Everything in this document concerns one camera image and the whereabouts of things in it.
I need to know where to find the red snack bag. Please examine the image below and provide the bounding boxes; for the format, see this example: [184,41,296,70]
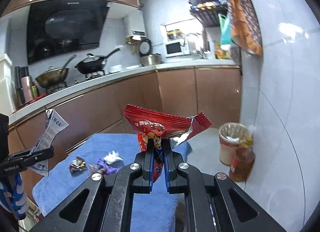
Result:
[124,104,212,182]

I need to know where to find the blue milk carton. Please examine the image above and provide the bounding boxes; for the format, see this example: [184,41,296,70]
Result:
[30,109,69,177]

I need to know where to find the beige trash bin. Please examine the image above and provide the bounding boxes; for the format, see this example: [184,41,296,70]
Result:
[219,123,252,166]

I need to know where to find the brown kitchen cabinets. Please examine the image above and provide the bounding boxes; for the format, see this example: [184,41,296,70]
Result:
[7,65,243,197]

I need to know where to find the blue white gloved hand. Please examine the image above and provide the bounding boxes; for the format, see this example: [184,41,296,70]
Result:
[1,173,29,220]

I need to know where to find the blue terry towel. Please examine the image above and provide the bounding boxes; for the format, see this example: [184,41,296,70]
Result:
[32,133,179,231]

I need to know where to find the crumpled white tissue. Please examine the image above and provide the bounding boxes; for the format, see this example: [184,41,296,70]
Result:
[103,151,123,165]

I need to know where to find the purple crumpled glove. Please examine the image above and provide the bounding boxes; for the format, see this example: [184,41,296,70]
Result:
[89,158,120,176]

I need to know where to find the small candy wrapper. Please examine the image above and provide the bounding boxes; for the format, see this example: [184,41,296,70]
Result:
[69,156,87,175]

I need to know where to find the cooking oil bottle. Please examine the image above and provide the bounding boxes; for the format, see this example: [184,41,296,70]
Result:
[229,137,255,182]

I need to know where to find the pink thermos bottle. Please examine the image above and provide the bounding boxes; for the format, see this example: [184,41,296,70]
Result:
[21,76,34,103]

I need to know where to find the brass wok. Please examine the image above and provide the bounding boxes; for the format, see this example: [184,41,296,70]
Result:
[36,55,76,89]

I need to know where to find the steel pot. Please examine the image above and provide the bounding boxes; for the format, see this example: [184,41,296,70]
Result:
[140,53,162,67]

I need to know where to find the black frying pan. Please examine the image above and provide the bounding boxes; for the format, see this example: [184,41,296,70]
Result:
[75,48,121,75]

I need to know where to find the white microwave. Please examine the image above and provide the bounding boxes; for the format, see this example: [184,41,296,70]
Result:
[165,40,186,57]

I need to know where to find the black range hood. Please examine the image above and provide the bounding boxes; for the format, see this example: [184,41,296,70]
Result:
[27,0,111,64]

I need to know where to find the teal hanging bag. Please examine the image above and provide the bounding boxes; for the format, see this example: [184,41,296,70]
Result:
[218,14,233,45]

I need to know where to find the white water heater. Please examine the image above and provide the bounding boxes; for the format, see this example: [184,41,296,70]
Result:
[123,10,146,40]

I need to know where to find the orange patterned hanging cloth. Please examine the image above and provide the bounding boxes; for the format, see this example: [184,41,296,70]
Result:
[227,0,263,56]

